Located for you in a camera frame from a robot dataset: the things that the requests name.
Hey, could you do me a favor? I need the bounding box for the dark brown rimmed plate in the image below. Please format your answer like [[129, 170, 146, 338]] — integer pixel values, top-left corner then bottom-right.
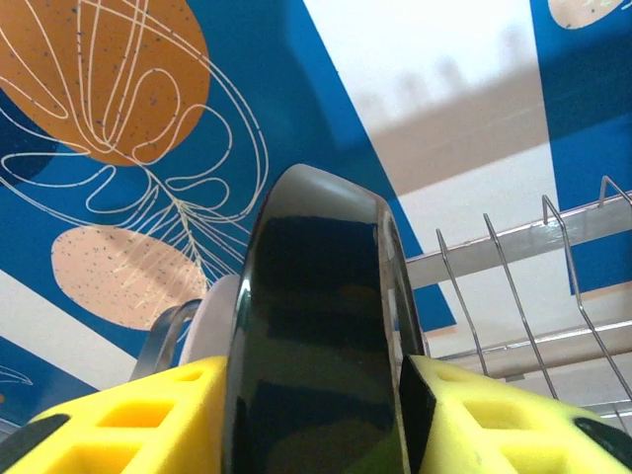
[[221, 164, 427, 474]]

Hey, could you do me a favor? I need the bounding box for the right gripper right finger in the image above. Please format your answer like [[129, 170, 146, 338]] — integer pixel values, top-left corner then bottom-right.
[[398, 354, 632, 474]]

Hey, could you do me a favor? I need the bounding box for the green rimmed lettered plate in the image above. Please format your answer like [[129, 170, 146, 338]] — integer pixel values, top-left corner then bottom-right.
[[177, 274, 244, 369]]

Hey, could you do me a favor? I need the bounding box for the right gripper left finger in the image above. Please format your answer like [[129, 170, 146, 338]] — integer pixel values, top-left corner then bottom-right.
[[0, 355, 231, 474]]

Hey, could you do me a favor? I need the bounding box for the steel dish rack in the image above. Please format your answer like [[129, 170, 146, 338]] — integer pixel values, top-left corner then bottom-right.
[[128, 175, 632, 474]]

